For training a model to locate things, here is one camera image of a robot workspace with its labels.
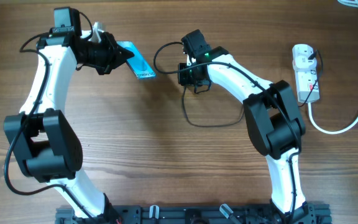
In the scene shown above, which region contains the teal screen smartphone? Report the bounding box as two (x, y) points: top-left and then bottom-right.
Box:
(117, 41), (156, 80)

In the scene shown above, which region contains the black charging cable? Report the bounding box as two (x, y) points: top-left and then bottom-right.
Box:
(181, 49), (324, 128)

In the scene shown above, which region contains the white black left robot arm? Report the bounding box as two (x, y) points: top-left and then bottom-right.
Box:
(3, 7), (134, 223)

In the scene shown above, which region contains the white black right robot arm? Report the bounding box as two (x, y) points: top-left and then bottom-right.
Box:
(178, 30), (305, 223)

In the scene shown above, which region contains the white charger adapter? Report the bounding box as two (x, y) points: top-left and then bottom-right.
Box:
(292, 55), (317, 72)

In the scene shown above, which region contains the white power strip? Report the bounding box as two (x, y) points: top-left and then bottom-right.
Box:
(292, 44), (319, 103)

